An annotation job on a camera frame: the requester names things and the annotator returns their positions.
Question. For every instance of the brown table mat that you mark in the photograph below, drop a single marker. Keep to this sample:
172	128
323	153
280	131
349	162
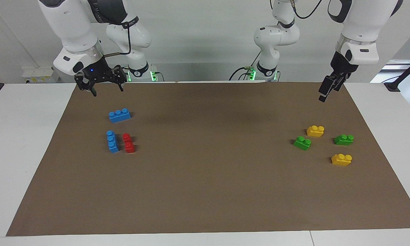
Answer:
205	188

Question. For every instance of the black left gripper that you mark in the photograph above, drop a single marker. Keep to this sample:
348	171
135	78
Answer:
341	65

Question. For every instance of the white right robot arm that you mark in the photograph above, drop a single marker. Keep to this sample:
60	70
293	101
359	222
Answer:
71	20

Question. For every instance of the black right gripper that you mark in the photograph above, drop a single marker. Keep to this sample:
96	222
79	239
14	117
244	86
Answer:
99	72

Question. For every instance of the blue three-stud block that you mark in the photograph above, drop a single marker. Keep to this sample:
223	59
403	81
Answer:
112	141
119	116

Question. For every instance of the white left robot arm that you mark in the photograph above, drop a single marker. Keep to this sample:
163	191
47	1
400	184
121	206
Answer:
362	20

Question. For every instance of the black angled stand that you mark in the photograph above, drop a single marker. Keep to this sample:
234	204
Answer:
403	73

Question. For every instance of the yellow two-stud block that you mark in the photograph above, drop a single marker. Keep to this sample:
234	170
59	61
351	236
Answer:
341	160
315	131

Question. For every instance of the red small block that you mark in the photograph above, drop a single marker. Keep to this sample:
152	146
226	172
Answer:
129	147
127	137

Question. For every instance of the green two-stud block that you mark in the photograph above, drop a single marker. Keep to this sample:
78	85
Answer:
344	139
302	143

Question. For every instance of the white wall outlet box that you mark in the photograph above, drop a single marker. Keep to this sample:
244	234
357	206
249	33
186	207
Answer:
41	74

